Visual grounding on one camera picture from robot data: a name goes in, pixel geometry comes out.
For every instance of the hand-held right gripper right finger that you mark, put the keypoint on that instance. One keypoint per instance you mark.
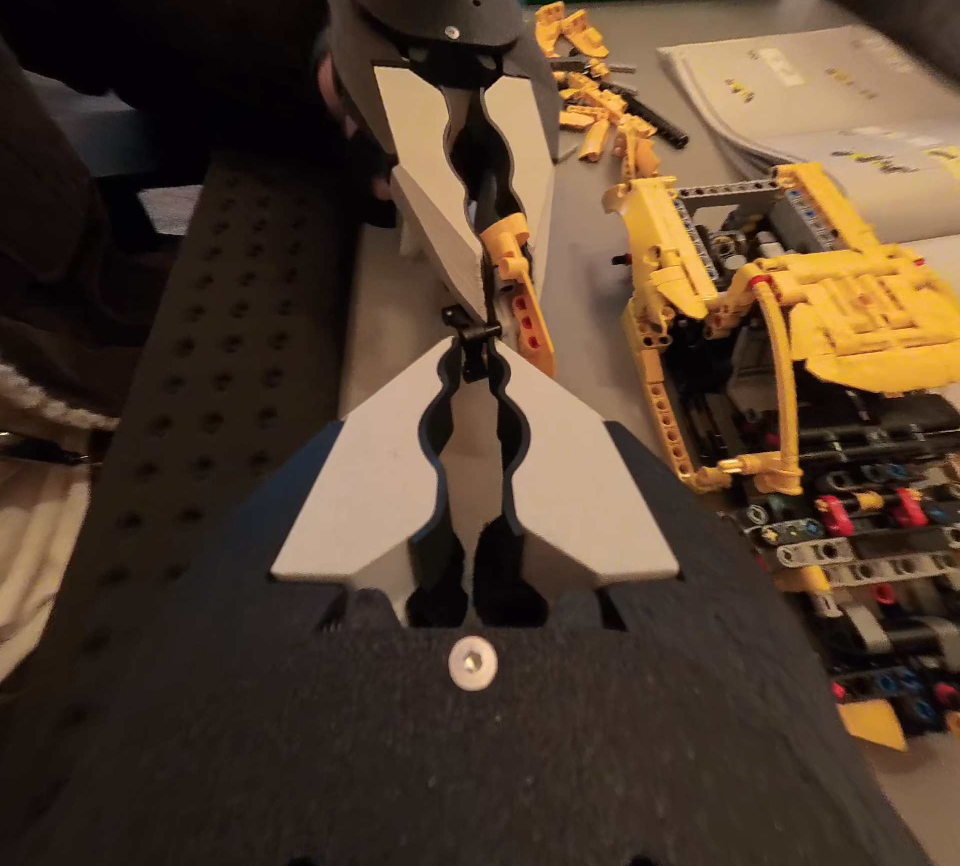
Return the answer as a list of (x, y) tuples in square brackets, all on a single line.
[(593, 506)]

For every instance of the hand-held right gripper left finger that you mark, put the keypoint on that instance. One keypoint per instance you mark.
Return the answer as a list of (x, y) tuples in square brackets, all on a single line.
[(360, 506)]

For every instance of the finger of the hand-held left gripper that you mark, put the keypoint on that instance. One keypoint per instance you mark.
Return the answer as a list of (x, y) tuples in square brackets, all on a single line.
[(428, 168), (525, 153)]

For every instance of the pile of yellow brick pieces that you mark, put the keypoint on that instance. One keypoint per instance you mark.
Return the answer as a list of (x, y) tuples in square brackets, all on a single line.
[(600, 86)]

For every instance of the thin yellow beam piece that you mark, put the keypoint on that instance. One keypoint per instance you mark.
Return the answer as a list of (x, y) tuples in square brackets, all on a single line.
[(518, 288)]

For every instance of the black connector pin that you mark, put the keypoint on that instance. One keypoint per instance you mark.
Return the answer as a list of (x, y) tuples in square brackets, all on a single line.
[(473, 333)]

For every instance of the yellow brick car model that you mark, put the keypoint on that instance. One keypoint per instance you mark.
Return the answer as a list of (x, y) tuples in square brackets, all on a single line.
[(840, 311)]

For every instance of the person's left forearm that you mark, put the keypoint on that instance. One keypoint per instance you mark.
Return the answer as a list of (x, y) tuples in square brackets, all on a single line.
[(180, 11)]

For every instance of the grey desk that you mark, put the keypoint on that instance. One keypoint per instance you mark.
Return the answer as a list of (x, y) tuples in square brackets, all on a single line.
[(593, 296)]

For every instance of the person's left hand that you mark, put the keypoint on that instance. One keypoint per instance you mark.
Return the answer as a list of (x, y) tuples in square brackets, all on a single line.
[(342, 116)]

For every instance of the black perforated mat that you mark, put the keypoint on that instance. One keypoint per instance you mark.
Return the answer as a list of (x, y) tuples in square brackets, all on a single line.
[(210, 416)]

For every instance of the fleece-lined jacket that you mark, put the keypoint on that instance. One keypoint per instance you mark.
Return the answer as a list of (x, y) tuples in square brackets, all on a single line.
[(45, 476)]

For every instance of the open instruction booklet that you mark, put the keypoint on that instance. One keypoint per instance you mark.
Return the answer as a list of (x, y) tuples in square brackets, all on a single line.
[(840, 116)]

